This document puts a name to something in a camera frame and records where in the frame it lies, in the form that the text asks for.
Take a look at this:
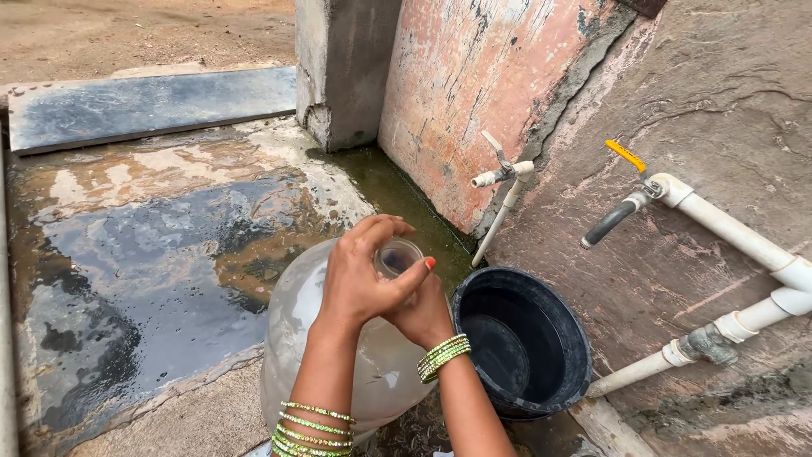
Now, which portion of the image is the large translucent water jug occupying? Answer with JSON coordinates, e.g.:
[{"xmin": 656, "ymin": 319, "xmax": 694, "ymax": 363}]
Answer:
[{"xmin": 259, "ymin": 237, "xmax": 453, "ymax": 445}]

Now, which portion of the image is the grey stone slab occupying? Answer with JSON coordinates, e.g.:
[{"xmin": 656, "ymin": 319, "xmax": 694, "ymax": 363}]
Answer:
[{"xmin": 8, "ymin": 65, "xmax": 298, "ymax": 157}]

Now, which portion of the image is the stack of green bangles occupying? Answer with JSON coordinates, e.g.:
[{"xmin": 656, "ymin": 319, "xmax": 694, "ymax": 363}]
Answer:
[
  {"xmin": 271, "ymin": 400, "xmax": 358, "ymax": 457},
  {"xmin": 417, "ymin": 333, "xmax": 473, "ymax": 385}
]

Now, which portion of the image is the black plastic bucket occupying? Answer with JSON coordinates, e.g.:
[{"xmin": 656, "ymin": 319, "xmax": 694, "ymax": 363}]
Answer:
[{"xmin": 451, "ymin": 267, "xmax": 593, "ymax": 421}]

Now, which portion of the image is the concrete pillar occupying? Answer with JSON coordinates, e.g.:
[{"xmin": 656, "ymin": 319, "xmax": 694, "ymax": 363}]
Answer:
[{"xmin": 294, "ymin": 0, "xmax": 404, "ymax": 154}]

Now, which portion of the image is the person's right hand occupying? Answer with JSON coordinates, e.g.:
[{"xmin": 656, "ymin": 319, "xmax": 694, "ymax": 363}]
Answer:
[{"xmin": 382, "ymin": 274, "xmax": 455, "ymax": 351}]

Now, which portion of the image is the yellow valve handle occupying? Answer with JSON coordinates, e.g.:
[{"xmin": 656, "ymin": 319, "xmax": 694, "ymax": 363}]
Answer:
[{"xmin": 604, "ymin": 139, "xmax": 648, "ymax": 175}]

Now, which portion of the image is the white tap on thin pipe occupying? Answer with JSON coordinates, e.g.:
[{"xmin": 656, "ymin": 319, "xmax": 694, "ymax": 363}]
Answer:
[{"xmin": 470, "ymin": 130, "xmax": 535, "ymax": 269}]

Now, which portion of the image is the white pipe with metal fitting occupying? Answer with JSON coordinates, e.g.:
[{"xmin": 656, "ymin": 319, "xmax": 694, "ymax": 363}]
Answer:
[{"xmin": 586, "ymin": 286, "xmax": 812, "ymax": 399}]

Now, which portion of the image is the black hose spout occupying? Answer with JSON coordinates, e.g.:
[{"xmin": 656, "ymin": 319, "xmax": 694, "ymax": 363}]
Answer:
[{"xmin": 580, "ymin": 190, "xmax": 654, "ymax": 250}]

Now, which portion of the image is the person's left hand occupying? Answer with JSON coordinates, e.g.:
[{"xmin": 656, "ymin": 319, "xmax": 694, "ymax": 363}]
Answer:
[{"xmin": 314, "ymin": 214, "xmax": 438, "ymax": 335}]

